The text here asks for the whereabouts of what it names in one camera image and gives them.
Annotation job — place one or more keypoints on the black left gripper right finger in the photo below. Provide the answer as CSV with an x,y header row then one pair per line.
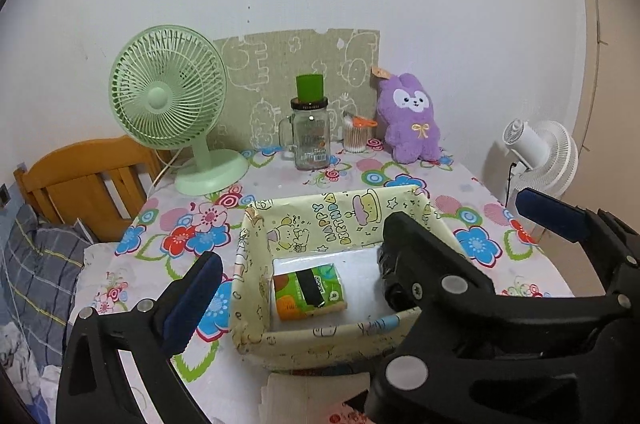
x,y
475,356

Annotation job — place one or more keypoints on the green orange tissue pack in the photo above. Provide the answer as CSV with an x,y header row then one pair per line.
x,y
307,293

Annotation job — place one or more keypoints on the grey plaid bedding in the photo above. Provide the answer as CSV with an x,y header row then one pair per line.
x,y
40,264

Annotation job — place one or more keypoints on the pink tissue pack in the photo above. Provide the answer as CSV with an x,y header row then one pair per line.
x,y
350,411

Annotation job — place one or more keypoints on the floral tablecloth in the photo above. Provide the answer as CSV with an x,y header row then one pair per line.
x,y
172,230

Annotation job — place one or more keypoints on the white tissue stack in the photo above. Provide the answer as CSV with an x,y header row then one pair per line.
x,y
301,399

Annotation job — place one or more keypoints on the cream cartoon fabric storage box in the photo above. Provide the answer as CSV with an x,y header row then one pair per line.
x,y
335,232

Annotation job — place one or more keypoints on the wooden chair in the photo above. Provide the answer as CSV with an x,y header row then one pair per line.
x,y
95,181

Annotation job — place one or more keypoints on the white desk fan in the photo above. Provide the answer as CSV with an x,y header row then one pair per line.
x,y
546,156

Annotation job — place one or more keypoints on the purple plush bunny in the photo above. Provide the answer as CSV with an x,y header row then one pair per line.
x,y
407,113

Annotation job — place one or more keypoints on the toothpick jar orange lid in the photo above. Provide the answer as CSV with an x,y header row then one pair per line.
x,y
357,131

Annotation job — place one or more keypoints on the glass mason jar mug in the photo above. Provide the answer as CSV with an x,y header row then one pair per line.
x,y
305,136

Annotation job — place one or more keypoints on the green desk fan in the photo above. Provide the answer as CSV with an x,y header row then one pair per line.
x,y
167,91

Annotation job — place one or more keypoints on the green cup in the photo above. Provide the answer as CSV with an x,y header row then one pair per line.
x,y
309,88

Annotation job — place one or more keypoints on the beige cartoon cardboard panel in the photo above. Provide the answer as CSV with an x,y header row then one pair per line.
x,y
261,80

